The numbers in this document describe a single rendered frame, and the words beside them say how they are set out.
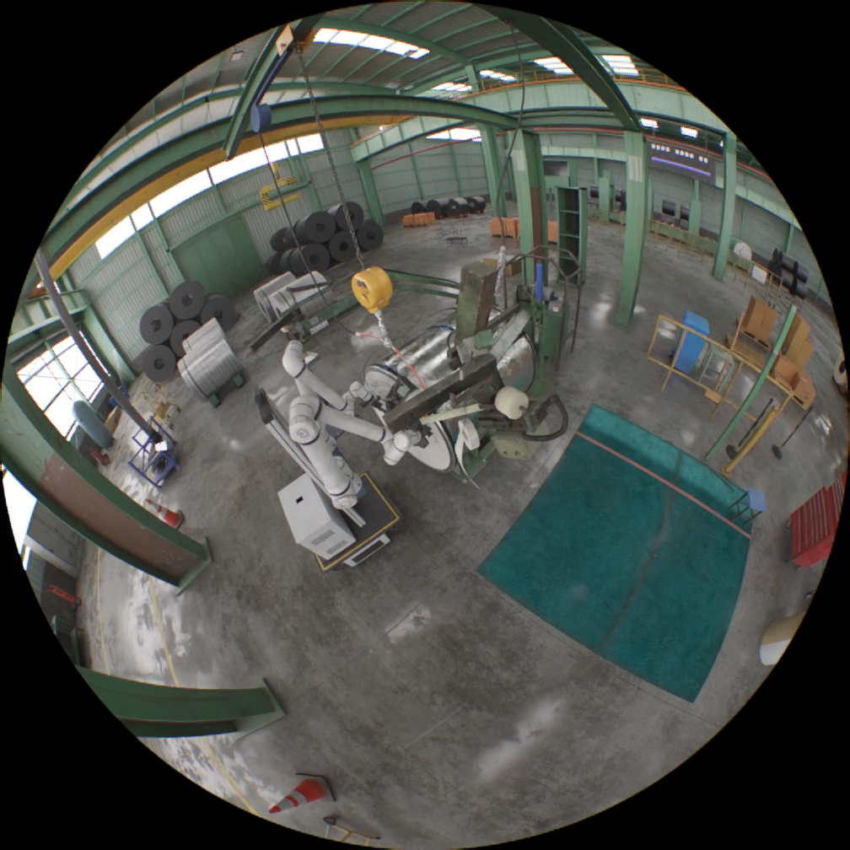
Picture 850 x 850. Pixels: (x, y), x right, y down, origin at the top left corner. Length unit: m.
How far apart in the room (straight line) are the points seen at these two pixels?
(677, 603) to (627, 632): 0.61
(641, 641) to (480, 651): 1.46
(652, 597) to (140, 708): 4.04
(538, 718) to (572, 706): 0.29
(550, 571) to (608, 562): 0.58
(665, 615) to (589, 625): 0.82
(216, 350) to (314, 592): 5.19
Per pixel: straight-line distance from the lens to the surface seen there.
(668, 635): 3.11
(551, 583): 2.63
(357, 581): 2.82
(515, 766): 2.95
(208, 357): 6.55
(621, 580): 2.86
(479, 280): 0.90
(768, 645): 4.15
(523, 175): 6.06
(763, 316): 9.45
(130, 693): 2.55
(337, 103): 3.65
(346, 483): 1.60
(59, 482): 3.90
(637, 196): 5.42
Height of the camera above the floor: 2.54
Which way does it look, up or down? 47 degrees down
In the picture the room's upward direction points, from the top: 16 degrees counter-clockwise
